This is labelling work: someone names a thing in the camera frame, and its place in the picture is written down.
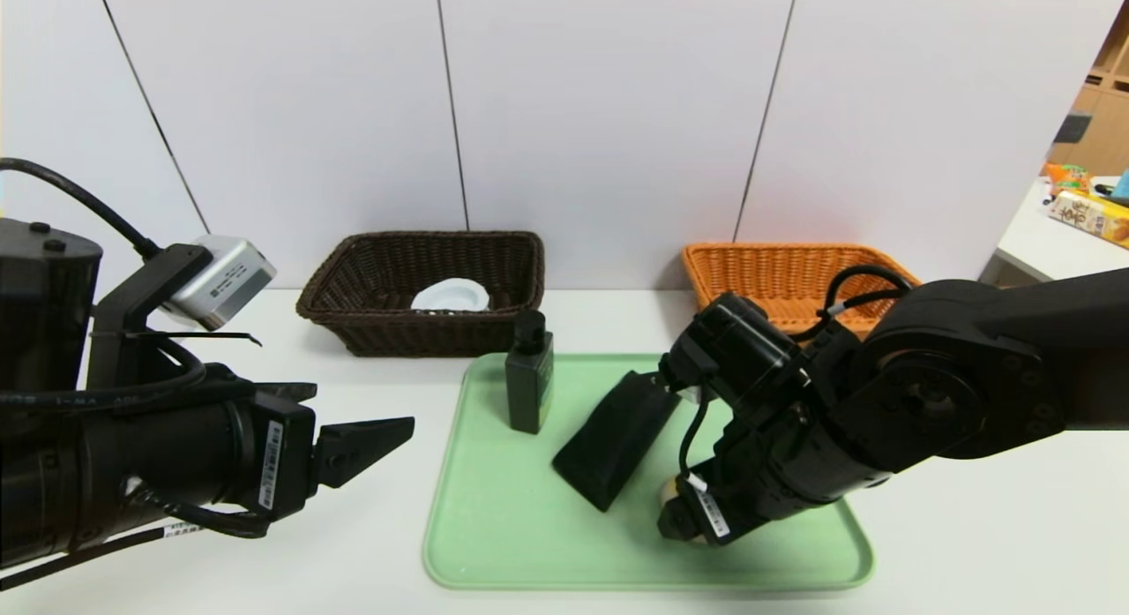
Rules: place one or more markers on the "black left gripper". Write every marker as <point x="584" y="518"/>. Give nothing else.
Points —
<point x="284" y="461"/>

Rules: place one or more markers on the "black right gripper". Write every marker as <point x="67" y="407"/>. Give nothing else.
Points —
<point x="706" y="512"/>

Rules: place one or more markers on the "white bun with orange top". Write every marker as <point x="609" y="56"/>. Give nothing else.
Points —
<point x="670" y="489"/>

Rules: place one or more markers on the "white round labelled container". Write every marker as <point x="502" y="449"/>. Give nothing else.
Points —
<point x="450" y="296"/>

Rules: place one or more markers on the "dark green bottle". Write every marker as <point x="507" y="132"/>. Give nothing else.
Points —
<point x="527" y="386"/>

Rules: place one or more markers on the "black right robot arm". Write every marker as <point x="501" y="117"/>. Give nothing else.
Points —
<point x="970" y="377"/>

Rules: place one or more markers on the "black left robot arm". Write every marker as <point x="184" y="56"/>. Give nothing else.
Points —
<point x="44" y="333"/>

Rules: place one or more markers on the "dark brown wicker basket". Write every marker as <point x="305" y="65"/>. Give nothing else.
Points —
<point x="388" y="333"/>

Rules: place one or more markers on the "orange wicker basket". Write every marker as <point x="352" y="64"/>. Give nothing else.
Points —
<point x="776" y="280"/>

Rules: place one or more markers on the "black soft case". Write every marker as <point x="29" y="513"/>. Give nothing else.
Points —
<point x="609" y="447"/>

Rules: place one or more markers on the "light green plastic tray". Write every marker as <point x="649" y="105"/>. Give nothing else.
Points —
<point x="512" y="527"/>

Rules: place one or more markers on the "white background table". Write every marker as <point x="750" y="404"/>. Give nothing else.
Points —
<point x="1050" y="249"/>

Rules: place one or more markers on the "yellow snack box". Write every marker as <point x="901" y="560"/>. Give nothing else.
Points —
<point x="1089" y="218"/>

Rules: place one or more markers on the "orange snack bag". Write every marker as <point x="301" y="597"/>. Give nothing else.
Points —
<point x="1065" y="178"/>

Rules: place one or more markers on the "blue object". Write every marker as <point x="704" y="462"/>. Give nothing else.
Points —
<point x="1122" y="187"/>

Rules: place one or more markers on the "wooden shelf unit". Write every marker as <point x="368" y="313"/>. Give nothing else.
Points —
<point x="1107" y="130"/>

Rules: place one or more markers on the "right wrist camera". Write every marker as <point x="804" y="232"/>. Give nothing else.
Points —
<point x="741" y="350"/>

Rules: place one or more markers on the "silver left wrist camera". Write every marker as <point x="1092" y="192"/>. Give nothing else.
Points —
<point x="225" y="280"/>

